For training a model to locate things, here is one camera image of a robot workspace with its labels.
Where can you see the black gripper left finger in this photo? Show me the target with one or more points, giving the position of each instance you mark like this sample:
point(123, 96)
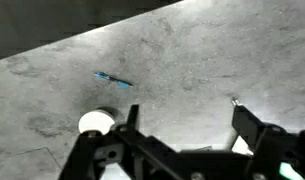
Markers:
point(102, 150)

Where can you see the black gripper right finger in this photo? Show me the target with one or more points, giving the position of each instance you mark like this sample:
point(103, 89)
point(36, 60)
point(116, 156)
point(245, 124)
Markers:
point(255, 133)

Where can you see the white bowl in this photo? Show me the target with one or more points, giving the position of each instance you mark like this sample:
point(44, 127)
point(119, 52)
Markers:
point(96, 122)

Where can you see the blue pen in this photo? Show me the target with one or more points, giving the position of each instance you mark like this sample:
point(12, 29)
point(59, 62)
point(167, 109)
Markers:
point(112, 79)

